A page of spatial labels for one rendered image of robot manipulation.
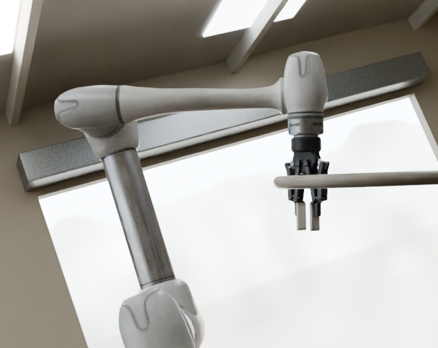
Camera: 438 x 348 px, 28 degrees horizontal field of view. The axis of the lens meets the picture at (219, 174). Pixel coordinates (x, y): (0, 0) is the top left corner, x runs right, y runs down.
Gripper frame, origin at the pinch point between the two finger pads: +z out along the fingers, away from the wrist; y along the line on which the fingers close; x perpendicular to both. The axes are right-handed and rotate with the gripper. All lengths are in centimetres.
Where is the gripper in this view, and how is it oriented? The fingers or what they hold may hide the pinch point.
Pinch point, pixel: (307, 217)
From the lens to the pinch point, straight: 219.0
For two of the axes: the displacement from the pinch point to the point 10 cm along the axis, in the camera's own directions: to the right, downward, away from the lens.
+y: 6.6, -0.2, -7.5
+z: 0.2, 10.0, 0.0
